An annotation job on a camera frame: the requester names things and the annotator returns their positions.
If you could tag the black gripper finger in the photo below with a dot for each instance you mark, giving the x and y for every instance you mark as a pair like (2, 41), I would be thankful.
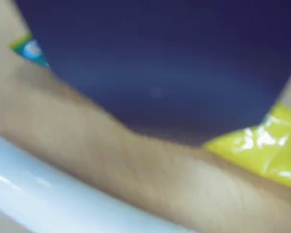
(99, 60)
(220, 72)

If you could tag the white marker with red cap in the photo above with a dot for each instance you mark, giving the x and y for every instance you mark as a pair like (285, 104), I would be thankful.
(38, 194)

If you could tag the yellow coffee stick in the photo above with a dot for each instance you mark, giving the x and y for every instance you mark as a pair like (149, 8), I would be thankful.
(269, 153)

